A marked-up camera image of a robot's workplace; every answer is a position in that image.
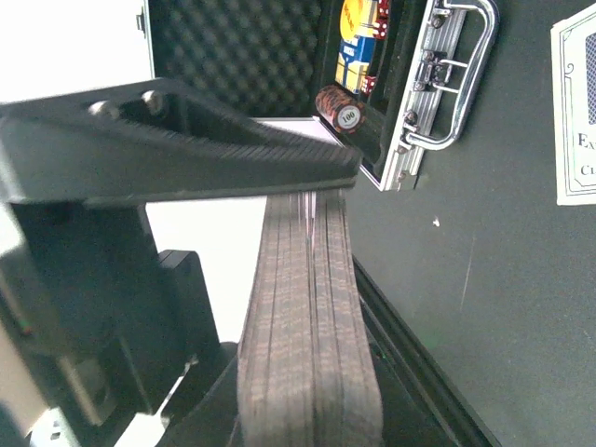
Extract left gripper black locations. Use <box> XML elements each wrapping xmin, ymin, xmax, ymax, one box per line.
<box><xmin>1</xmin><ymin>202</ymin><xmax>219</xmax><ymax>427</ymax></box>

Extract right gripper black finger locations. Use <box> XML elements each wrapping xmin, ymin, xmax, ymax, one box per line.
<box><xmin>1</xmin><ymin>78</ymin><xmax>361</xmax><ymax>207</ymax></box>

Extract blue playing card deck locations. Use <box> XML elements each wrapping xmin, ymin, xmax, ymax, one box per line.
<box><xmin>237</xmin><ymin>190</ymin><xmax>384</xmax><ymax>446</ymax></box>

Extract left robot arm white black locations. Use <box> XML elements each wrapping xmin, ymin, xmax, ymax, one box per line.
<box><xmin>1</xmin><ymin>78</ymin><xmax>361</xmax><ymax>446</ymax></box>

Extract chips inside case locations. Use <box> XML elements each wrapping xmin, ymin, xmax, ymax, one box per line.
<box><xmin>315</xmin><ymin>1</ymin><xmax>390</xmax><ymax>133</ymax></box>

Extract aluminium poker chip case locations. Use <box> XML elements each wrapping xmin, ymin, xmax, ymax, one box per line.
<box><xmin>135</xmin><ymin>1</ymin><xmax>499</xmax><ymax>191</ymax></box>

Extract white card box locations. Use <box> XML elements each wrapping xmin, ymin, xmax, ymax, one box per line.
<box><xmin>550</xmin><ymin>5</ymin><xmax>595</xmax><ymax>206</ymax></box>

